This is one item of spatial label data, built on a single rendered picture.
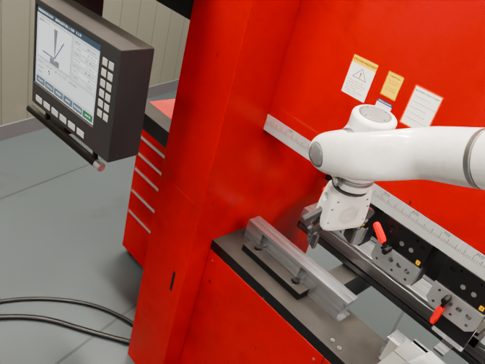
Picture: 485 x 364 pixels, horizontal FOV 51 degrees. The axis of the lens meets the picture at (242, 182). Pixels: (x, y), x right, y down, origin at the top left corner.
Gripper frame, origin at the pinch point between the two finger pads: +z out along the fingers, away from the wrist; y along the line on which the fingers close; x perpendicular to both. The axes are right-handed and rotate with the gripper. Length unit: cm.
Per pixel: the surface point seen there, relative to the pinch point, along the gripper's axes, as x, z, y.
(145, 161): 146, 84, -12
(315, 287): 31, 58, 27
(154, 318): 68, 111, -20
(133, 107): 66, 5, -32
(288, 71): 71, -5, 18
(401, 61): 39, -24, 34
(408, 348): -2, 50, 41
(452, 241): 4.5, 12.3, 43.5
